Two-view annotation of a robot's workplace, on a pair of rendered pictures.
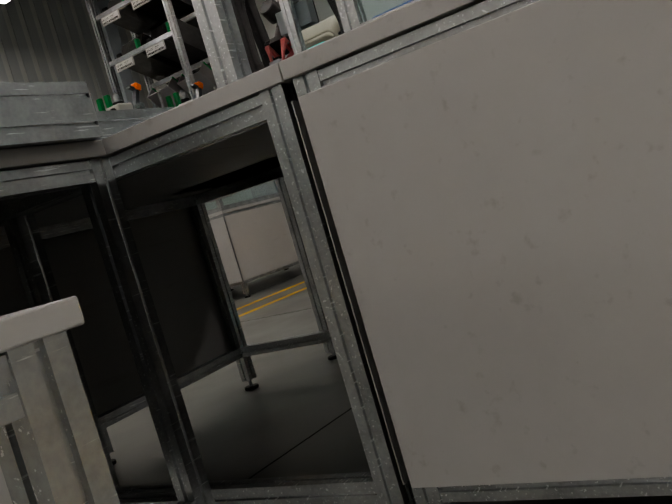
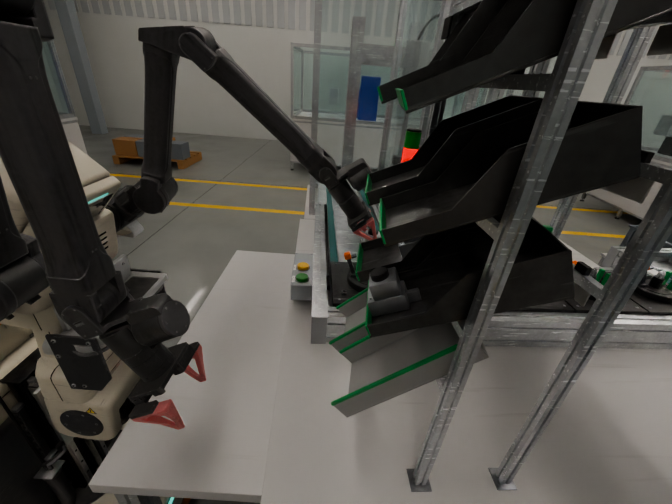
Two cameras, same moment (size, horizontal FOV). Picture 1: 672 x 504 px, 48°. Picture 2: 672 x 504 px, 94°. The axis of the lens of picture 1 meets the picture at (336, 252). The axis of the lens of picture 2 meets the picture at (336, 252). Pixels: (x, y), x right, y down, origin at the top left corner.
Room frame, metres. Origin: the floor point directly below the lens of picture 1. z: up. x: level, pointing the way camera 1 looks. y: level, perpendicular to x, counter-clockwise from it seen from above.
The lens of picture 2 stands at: (3.16, 0.62, 1.53)
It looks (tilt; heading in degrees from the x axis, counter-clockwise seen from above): 29 degrees down; 232
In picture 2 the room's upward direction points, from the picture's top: 5 degrees clockwise
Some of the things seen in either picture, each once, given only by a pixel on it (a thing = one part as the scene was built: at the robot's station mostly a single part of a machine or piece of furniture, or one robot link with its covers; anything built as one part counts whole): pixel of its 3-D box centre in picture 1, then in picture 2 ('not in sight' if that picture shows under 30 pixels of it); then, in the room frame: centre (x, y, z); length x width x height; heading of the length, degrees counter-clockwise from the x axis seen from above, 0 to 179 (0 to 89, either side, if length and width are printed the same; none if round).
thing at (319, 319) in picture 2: not in sight; (320, 253); (2.53, -0.30, 0.91); 0.89 x 0.06 x 0.11; 57
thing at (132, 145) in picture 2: not in sight; (158, 150); (2.30, -5.97, 0.20); 1.20 x 0.80 x 0.41; 143
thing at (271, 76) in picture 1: (215, 160); (488, 314); (2.17, 0.25, 0.85); 1.50 x 1.41 x 0.03; 57
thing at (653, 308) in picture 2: not in sight; (657, 280); (1.71, 0.55, 1.01); 0.24 x 0.24 x 0.13; 57
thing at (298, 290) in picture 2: not in sight; (302, 274); (2.68, -0.18, 0.93); 0.21 x 0.07 x 0.06; 57
